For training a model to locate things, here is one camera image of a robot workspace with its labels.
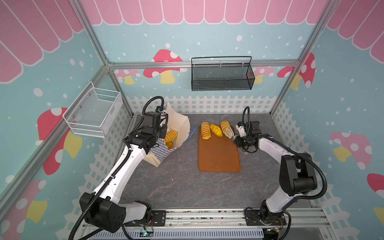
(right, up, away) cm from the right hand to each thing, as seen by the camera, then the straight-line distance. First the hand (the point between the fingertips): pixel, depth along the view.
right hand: (235, 139), depth 95 cm
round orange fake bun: (-42, -3, -1) cm, 42 cm away
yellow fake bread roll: (-5, +10, +12) cm, 16 cm away
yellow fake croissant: (-11, +6, +11) cm, 17 cm away
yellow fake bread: (-42, +2, +4) cm, 43 cm away
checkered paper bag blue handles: (-45, -4, -16) cm, 48 cm away
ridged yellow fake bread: (-19, +6, +10) cm, 22 cm away
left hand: (-45, +8, -16) cm, 49 cm away
